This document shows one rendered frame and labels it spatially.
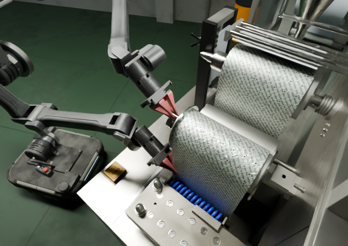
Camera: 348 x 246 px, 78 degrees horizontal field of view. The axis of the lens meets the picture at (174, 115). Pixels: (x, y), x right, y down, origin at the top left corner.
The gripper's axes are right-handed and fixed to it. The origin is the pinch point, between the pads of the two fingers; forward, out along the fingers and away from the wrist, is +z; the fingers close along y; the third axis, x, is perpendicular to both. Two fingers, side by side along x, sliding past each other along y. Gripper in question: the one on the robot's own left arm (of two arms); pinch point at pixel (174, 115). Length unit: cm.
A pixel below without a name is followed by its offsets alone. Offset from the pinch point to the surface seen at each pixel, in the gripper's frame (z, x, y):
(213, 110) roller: 8.3, 1.0, -12.2
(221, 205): 30.7, 0.6, 7.9
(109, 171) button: 4.8, -39.0, 20.3
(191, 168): 15.0, 0.7, 7.3
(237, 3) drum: -20, -131, -261
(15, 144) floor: -52, -202, 47
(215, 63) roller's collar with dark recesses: -3.3, 4.8, -22.0
